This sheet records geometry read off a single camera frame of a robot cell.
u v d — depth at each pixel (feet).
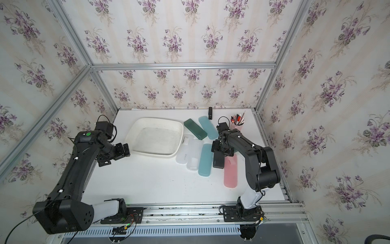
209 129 3.53
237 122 3.25
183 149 3.23
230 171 2.90
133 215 2.40
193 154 3.08
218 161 2.94
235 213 2.40
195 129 3.53
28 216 1.11
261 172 1.54
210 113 3.76
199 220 2.39
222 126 2.51
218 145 2.74
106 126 2.00
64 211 1.24
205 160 3.00
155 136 3.51
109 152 2.02
